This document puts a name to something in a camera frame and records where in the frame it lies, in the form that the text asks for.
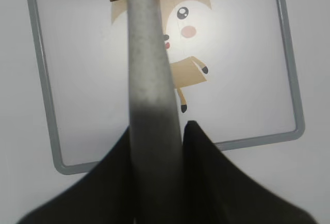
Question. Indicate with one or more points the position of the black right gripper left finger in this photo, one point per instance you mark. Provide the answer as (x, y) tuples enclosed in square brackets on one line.
[(105, 195)]

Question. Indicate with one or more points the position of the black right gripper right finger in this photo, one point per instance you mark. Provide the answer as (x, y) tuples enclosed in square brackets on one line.
[(217, 191)]

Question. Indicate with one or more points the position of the white handled kitchen knife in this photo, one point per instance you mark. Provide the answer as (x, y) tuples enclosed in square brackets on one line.
[(155, 138)]

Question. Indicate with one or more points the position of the white deer cutting board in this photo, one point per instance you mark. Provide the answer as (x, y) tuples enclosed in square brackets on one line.
[(232, 62)]

